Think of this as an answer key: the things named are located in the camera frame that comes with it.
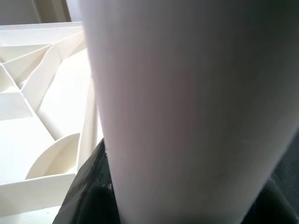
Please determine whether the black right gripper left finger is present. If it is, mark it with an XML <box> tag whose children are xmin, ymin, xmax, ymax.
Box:
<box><xmin>52</xmin><ymin>137</ymin><xmax>121</xmax><ymax>224</ymax></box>

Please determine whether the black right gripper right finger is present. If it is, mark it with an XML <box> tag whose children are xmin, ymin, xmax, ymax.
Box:
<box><xmin>240</xmin><ymin>177</ymin><xmax>299</xmax><ymax>224</ymax></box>

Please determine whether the white plastic table top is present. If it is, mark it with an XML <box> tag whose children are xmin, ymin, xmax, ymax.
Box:
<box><xmin>0</xmin><ymin>21</ymin><xmax>105</xmax><ymax>224</ymax></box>

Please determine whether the white plastic table leg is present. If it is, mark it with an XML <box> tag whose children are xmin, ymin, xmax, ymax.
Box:
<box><xmin>80</xmin><ymin>0</ymin><xmax>299</xmax><ymax>224</ymax></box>

